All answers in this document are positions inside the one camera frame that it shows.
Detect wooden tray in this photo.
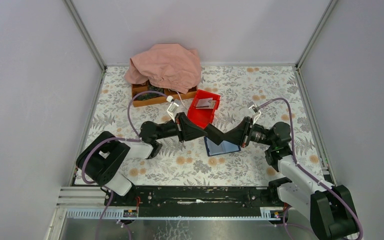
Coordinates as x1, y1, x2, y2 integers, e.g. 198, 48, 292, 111
131, 81, 198, 107

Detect navy blue card holder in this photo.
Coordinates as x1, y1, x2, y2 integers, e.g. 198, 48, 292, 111
204, 137, 241, 157

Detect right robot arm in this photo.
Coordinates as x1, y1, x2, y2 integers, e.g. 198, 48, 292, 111
204, 117, 363, 240

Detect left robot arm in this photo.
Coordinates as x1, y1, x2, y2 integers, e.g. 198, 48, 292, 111
75, 112, 207, 206

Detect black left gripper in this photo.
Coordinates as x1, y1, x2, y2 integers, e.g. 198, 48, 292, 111
154, 111, 207, 143

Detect red plastic bin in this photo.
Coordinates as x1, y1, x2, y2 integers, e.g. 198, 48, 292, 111
187, 89, 221, 129

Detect grey card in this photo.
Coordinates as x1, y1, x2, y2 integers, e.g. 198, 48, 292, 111
194, 98, 218, 110

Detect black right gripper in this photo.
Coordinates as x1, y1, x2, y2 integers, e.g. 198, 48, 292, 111
220, 116, 275, 148

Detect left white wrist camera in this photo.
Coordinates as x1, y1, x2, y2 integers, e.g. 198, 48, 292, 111
166, 95, 181, 121

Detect white drawstring cord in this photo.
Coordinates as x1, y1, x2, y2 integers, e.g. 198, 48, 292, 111
175, 90, 187, 109

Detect pink cloth garment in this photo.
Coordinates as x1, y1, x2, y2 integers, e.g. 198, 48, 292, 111
124, 43, 202, 94

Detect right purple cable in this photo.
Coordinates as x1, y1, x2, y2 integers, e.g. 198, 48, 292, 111
254, 97, 364, 240

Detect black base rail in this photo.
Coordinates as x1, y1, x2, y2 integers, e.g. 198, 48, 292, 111
104, 185, 287, 219

